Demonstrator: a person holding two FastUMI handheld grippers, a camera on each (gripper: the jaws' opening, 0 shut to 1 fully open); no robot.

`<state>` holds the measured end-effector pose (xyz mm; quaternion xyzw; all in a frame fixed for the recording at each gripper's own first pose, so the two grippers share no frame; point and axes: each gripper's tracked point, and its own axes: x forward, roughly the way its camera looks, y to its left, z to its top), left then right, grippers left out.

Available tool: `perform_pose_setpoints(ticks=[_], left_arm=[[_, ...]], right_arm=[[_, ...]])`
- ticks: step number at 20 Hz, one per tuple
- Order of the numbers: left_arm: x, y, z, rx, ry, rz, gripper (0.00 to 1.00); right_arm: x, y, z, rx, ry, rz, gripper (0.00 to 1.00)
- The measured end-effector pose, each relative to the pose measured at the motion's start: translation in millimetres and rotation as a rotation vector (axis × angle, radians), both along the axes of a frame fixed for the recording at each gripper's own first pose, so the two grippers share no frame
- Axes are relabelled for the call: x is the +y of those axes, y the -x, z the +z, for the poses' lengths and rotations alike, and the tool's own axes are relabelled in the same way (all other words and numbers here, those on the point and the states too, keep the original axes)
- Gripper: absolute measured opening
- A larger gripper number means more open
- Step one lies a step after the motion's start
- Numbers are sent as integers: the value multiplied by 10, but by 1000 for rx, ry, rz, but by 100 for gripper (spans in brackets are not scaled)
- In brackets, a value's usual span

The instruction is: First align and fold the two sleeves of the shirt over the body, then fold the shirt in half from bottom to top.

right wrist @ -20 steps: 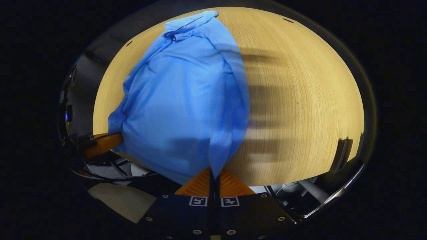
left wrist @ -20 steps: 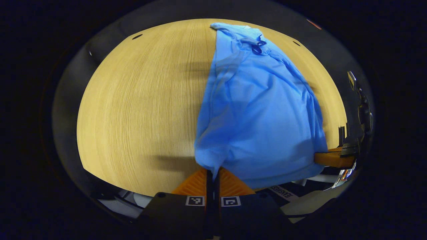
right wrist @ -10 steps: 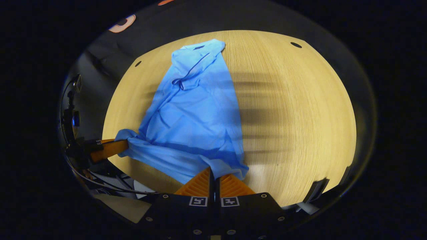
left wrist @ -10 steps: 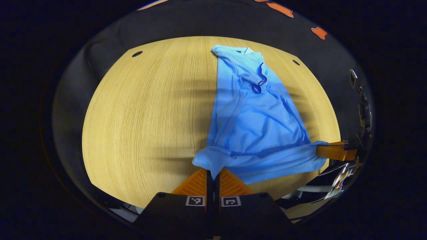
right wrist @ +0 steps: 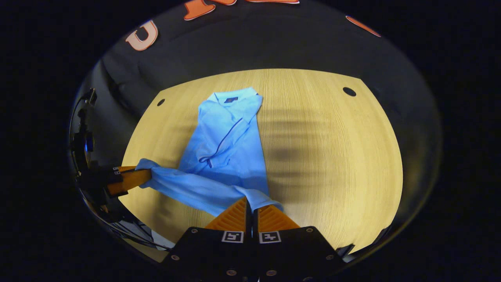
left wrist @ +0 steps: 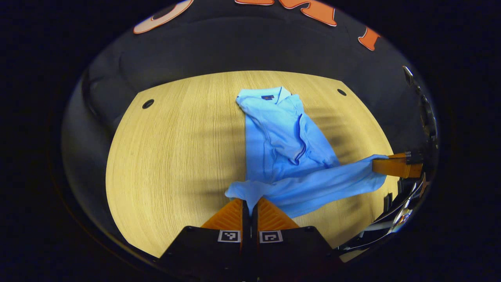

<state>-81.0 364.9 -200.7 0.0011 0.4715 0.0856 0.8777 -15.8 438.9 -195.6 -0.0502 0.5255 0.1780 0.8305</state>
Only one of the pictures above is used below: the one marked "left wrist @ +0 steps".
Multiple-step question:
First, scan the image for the light blue T-shirt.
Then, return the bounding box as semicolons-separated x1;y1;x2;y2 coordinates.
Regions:
225;86;389;219

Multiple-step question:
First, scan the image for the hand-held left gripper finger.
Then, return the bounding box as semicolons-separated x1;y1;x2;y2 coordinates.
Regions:
159;198;251;280
251;197;340;281

